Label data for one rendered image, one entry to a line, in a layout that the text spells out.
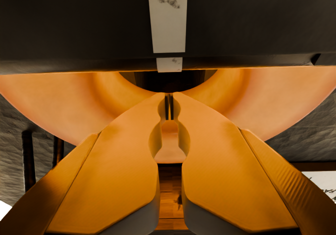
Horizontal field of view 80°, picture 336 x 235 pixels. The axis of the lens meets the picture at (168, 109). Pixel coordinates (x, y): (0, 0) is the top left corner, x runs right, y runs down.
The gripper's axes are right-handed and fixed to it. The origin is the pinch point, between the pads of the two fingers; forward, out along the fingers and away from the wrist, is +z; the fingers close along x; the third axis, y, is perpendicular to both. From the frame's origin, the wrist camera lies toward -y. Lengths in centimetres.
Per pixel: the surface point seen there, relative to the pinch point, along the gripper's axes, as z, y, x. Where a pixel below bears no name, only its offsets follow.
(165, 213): 0.6, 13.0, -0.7
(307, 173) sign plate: 16.3, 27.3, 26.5
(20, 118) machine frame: 7.2, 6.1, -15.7
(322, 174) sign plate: 16.5, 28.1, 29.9
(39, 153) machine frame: 16.6, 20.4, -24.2
